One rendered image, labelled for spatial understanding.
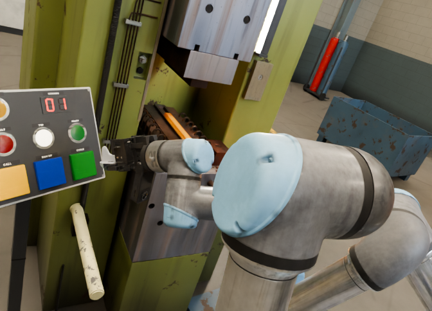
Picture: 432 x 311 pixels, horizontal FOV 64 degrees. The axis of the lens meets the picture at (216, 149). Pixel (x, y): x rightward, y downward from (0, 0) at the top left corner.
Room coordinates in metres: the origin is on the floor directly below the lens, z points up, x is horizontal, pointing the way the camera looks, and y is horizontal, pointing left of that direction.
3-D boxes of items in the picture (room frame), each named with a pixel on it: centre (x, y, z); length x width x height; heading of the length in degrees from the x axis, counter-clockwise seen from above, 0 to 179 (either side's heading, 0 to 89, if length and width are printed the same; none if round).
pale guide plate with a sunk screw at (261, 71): (1.52, -0.08, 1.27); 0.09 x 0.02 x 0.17; 126
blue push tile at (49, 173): (0.77, 0.40, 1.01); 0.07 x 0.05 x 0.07; 151
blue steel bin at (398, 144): (4.88, -2.05, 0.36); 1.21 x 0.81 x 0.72; 40
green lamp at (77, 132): (0.88, 0.39, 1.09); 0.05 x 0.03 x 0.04; 126
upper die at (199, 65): (1.40, 0.23, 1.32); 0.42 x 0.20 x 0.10; 36
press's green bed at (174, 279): (1.44, 0.19, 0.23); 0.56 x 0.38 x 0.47; 36
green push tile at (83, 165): (0.86, 0.35, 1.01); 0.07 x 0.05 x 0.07; 151
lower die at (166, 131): (1.40, 0.23, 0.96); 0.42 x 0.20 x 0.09; 36
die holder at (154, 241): (1.44, 0.19, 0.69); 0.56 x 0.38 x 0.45; 36
